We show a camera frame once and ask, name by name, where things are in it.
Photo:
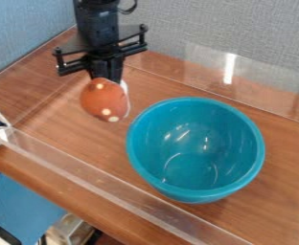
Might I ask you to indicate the brown and white toy mushroom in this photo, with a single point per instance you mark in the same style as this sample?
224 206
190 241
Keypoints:
105 100

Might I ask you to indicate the grey metal frame piece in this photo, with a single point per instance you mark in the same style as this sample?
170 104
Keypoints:
70 231

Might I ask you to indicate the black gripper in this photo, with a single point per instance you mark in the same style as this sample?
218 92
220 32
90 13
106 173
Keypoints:
102 61

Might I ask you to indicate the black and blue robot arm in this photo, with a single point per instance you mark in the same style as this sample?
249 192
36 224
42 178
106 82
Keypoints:
103 42

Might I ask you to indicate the blue plastic bowl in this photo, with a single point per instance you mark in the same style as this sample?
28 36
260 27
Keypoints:
196 148

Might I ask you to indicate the clear acrylic table barrier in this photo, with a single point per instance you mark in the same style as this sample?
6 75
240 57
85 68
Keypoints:
70 157

